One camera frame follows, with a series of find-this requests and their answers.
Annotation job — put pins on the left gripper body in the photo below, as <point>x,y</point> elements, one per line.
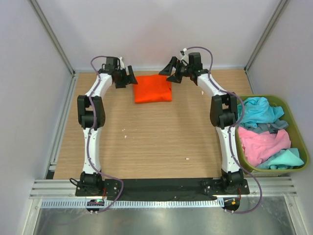
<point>122,77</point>

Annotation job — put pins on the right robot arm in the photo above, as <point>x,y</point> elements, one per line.
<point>223,112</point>

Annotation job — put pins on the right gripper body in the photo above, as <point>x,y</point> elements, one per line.
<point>184,70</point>

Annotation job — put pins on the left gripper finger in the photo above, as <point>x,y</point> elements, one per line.
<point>118,86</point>
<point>131,77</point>

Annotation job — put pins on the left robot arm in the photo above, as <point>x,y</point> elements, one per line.
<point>92,117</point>

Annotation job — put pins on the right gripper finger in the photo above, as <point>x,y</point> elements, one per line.
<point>175,78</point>
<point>169,68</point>

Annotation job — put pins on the green laundry basket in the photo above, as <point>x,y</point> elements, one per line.
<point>293,130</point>

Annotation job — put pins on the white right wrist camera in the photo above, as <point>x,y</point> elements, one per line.
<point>183,58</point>

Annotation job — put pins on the pink t-shirt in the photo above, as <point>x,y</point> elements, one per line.
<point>258,148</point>

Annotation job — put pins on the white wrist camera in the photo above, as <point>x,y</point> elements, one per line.
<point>121,63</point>
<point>183,58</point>

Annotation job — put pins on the white slotted cable duct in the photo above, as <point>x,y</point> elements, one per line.
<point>98,204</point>

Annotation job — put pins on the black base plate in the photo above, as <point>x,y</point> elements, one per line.
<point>160,190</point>

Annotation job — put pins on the light blue t-shirt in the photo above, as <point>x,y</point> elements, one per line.
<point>257,110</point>

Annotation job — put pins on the orange t-shirt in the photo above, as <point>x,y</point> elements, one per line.
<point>152,88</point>

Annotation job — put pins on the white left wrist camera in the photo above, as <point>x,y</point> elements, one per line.
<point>121,63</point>

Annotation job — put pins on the grey t-shirt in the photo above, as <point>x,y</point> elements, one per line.
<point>272,128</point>

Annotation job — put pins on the turquoise t-shirt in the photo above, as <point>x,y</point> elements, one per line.
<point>284,159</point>

